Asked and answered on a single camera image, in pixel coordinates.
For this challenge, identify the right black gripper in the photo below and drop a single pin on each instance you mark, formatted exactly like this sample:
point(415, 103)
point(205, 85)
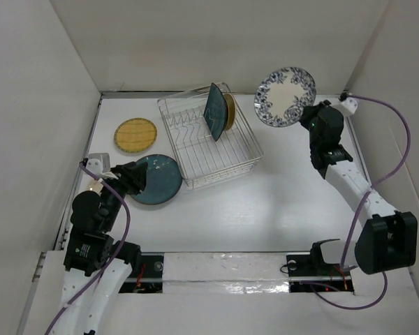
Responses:
point(309, 111)

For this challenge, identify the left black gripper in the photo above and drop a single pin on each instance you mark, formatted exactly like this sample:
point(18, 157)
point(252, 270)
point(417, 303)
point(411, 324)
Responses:
point(131, 175)

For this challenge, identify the dark blue round plate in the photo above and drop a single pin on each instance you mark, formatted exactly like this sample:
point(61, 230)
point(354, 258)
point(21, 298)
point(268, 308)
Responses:
point(164, 180)

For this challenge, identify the blue floral white plate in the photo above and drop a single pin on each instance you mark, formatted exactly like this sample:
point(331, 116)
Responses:
point(281, 97)

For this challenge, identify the yellow black patterned plate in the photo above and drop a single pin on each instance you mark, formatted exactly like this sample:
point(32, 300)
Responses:
point(231, 110)

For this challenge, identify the teal square plate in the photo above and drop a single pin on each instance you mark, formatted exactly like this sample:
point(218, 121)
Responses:
point(215, 112)

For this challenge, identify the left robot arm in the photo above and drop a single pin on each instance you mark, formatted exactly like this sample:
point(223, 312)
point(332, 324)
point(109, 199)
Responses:
point(96, 265)

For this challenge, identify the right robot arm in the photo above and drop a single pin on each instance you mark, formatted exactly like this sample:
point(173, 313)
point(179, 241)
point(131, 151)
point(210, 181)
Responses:
point(381, 238)

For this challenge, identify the yellow woven round plate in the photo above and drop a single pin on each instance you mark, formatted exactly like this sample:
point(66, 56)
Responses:
point(135, 135)

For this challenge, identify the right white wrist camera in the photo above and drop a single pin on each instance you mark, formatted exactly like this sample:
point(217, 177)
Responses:
point(347, 105)

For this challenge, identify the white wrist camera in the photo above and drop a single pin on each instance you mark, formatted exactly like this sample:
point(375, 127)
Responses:
point(347, 105)
point(98, 164)

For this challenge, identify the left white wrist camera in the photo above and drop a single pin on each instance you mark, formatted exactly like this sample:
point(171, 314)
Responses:
point(98, 164)

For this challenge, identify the wire dish rack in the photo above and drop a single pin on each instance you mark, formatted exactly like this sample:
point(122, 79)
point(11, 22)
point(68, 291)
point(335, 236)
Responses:
point(202, 159)

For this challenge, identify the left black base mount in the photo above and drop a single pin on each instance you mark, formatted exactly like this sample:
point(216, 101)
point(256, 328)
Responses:
point(148, 278)

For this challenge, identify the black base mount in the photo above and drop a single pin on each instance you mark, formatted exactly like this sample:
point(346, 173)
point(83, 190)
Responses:
point(305, 276)
point(148, 278)

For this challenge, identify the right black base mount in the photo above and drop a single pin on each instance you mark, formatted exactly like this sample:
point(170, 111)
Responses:
point(305, 276)

